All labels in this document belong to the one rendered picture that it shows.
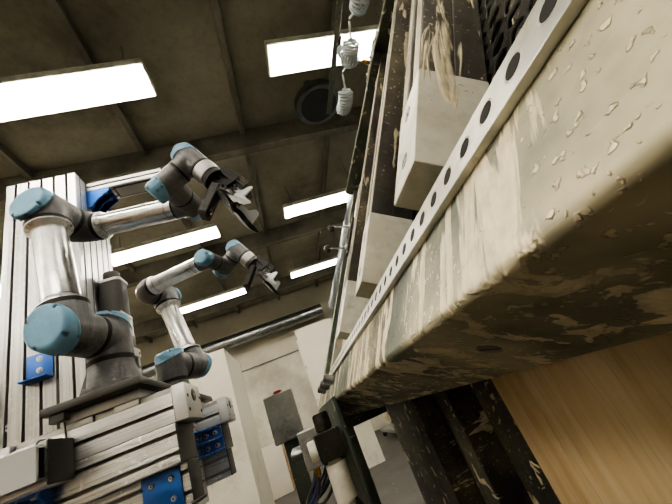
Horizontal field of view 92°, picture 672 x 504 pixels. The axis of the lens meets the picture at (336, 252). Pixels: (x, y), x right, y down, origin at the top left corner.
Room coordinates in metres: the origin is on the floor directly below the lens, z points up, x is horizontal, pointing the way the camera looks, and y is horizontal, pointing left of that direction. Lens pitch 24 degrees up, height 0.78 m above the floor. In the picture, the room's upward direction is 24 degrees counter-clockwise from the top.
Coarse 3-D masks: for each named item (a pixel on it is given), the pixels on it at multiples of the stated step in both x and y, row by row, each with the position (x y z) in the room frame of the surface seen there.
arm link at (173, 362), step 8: (168, 352) 1.29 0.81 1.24; (176, 352) 1.31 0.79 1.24; (184, 352) 1.39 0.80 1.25; (160, 360) 1.28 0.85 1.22; (168, 360) 1.29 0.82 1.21; (176, 360) 1.31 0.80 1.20; (184, 360) 1.35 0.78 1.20; (192, 360) 1.39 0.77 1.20; (160, 368) 1.28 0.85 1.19; (168, 368) 1.29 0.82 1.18; (176, 368) 1.30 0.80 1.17; (184, 368) 1.34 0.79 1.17; (192, 368) 1.40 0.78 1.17; (160, 376) 1.29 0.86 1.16; (168, 376) 1.29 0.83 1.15; (176, 376) 1.30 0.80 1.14
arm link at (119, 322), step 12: (96, 312) 0.81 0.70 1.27; (108, 312) 0.83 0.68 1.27; (120, 312) 0.85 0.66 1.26; (108, 324) 0.79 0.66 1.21; (120, 324) 0.84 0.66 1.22; (108, 336) 0.80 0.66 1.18; (120, 336) 0.84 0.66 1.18; (132, 336) 0.90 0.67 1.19; (108, 348) 0.82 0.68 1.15; (120, 348) 0.84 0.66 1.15; (132, 348) 0.88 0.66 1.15
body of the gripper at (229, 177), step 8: (216, 168) 0.73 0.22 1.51; (224, 168) 0.75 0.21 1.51; (208, 176) 0.72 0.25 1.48; (216, 176) 0.74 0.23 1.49; (224, 176) 0.75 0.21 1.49; (232, 176) 0.73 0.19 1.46; (240, 176) 0.74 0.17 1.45; (208, 184) 0.75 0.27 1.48; (224, 184) 0.73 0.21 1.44; (232, 184) 0.74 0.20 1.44; (240, 184) 0.75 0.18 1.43; (216, 192) 0.74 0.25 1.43; (224, 200) 0.76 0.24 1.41
